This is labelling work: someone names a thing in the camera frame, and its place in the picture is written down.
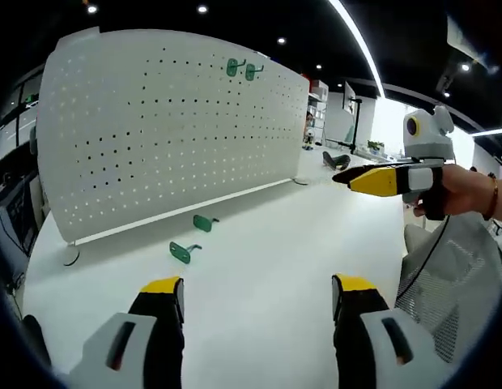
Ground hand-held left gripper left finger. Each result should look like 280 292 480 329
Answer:
68 276 186 389

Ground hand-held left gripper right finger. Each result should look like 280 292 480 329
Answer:
330 273 449 389

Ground white perforated mounting plate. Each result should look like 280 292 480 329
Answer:
36 28 311 267

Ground person's right hand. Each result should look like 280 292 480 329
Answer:
411 164 491 222

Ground black curved object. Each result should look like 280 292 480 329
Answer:
321 151 351 170

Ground black tripod stand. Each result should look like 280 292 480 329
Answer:
325 96 364 154

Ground white storage shelf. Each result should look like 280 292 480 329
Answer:
308 79 330 137

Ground black rounded object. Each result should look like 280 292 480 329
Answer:
22 314 52 368

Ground grey mesh office chair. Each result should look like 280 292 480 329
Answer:
396 214 502 364

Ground long ceiling light strip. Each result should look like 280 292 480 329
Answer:
326 0 386 99

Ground black equipment rack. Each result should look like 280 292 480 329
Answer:
0 190 40 260

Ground round ceiling downlights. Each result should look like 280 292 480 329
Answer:
87 3 471 99

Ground red bead bracelet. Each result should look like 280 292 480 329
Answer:
483 172 499 222

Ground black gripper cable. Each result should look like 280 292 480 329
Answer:
395 213 450 303

